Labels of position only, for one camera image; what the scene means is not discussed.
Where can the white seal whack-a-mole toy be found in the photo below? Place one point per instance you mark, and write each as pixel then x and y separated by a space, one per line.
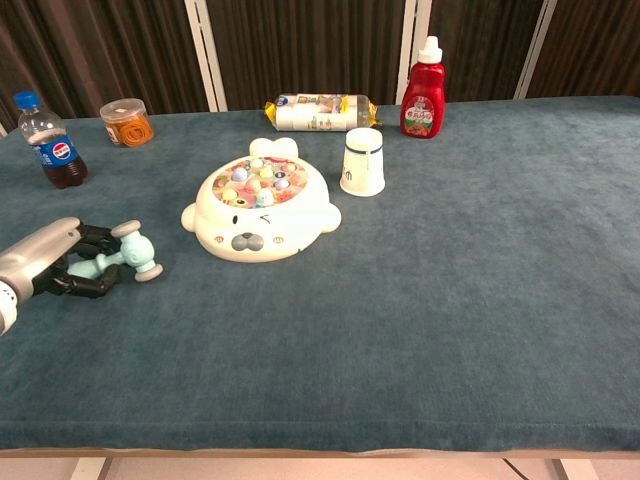
pixel 270 225

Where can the white partition post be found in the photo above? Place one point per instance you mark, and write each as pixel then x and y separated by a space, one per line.
pixel 407 40
pixel 206 55
pixel 2 131
pixel 534 50

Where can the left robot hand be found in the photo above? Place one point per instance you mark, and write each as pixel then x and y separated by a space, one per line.
pixel 45 247

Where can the blue table cloth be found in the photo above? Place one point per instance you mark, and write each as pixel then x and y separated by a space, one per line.
pixel 400 310

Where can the red ketchup squeeze bottle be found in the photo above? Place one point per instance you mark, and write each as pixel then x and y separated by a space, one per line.
pixel 422 95

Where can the yellow white snack package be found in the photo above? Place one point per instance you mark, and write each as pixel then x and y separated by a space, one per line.
pixel 315 114

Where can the white paper cup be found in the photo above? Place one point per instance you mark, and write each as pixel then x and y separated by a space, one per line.
pixel 362 165

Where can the clear jar orange contents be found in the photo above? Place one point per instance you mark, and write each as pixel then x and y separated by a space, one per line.
pixel 131 131

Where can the mint green toy hammer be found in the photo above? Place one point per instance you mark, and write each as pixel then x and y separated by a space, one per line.
pixel 140 252

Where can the white table leg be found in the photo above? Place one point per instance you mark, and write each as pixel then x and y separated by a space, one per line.
pixel 90 469
pixel 577 470

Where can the Pepsi cola bottle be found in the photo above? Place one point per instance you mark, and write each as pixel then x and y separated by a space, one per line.
pixel 56 150

